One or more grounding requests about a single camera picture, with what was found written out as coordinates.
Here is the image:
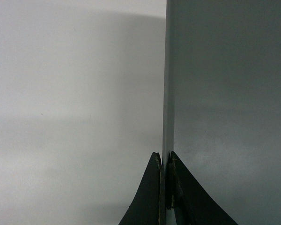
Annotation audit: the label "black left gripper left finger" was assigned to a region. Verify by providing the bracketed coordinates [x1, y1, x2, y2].
[120, 152, 166, 225]

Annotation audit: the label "grey rectangular serving tray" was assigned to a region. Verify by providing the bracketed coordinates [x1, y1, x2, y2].
[163, 0, 281, 225]

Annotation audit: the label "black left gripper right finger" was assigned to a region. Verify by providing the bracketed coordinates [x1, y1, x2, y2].
[166, 151, 237, 225]

